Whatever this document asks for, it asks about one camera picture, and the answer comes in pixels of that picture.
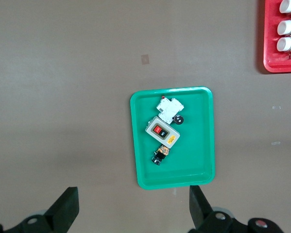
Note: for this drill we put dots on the green plastic tray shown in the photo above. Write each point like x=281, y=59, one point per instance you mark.
x=196, y=145

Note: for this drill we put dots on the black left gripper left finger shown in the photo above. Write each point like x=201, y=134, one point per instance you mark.
x=62, y=213

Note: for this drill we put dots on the black round buzzer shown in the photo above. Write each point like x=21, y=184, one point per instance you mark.
x=178, y=119

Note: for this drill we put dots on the red plastic tray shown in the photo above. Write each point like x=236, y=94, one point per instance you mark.
x=271, y=48

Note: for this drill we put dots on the clear tape marker piece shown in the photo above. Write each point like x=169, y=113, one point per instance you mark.
x=276, y=107
x=276, y=143

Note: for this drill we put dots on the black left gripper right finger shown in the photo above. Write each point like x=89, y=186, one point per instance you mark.
x=203, y=218

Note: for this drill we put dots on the white circuit breaker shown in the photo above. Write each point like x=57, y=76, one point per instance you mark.
x=169, y=109

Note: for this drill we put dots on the white capped metal pipe fitting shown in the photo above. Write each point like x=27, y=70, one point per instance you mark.
x=285, y=27
x=283, y=44
x=287, y=6

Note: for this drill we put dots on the brown square tape marker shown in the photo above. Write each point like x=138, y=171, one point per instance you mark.
x=145, y=59

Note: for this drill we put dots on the grey push button switch box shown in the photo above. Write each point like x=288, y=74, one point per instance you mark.
x=151, y=129

